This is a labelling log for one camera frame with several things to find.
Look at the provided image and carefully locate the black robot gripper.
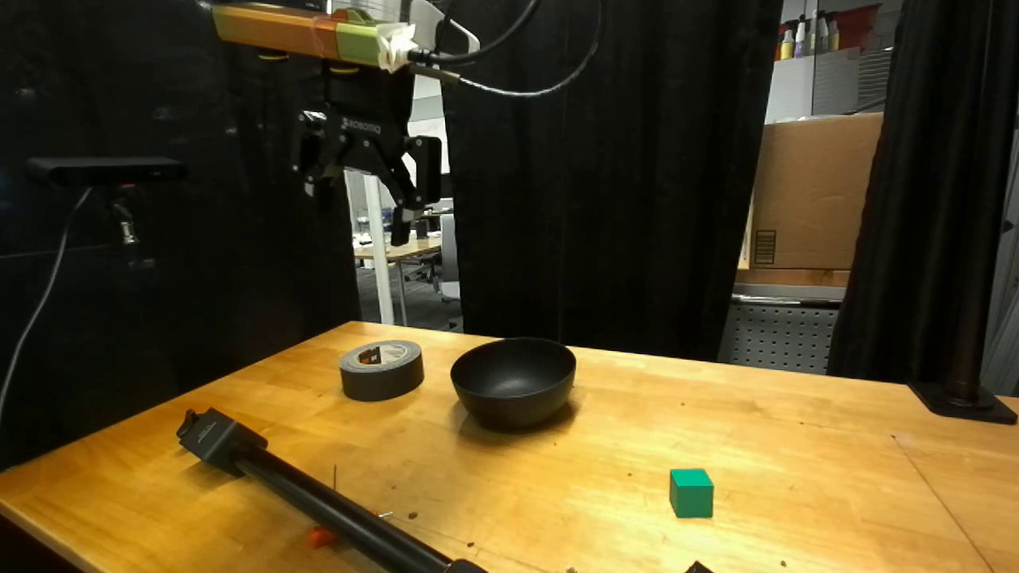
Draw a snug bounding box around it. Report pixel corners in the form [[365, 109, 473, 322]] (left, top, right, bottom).
[[297, 66, 443, 245]]

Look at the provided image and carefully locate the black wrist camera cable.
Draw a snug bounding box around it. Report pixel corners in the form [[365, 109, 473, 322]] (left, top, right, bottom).
[[405, 0, 609, 103]]

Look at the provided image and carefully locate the cardboard box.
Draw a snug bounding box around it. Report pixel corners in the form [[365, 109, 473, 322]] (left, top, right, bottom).
[[740, 112, 883, 288]]

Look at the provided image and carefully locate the small orange red piece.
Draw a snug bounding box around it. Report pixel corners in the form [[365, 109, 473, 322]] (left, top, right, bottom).
[[308, 526, 336, 550]]

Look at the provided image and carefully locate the green cube block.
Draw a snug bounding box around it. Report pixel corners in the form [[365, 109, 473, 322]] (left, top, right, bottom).
[[670, 468, 713, 519]]

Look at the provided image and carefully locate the black bowl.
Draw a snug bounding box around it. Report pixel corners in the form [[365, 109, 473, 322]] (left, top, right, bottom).
[[449, 339, 578, 431]]

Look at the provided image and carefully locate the black pole base plate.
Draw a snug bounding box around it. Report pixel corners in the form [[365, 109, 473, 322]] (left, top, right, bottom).
[[914, 384, 1017, 427]]

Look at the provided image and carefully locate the black side camera bar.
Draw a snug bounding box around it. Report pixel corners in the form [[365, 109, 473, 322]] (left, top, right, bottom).
[[27, 156, 187, 185]]

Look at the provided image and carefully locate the orange green wrist camera box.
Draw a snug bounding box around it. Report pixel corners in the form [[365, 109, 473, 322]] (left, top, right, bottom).
[[210, 2, 418, 75]]

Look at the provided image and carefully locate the black tripod leg bar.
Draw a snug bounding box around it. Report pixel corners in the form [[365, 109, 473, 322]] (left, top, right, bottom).
[[180, 410, 484, 573]]

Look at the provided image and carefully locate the white camera cable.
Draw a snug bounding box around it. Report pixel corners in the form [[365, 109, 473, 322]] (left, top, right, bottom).
[[0, 185, 97, 427]]

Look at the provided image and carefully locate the roll of grey duct tape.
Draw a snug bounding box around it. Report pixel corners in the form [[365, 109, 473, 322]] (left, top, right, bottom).
[[337, 340, 424, 403]]

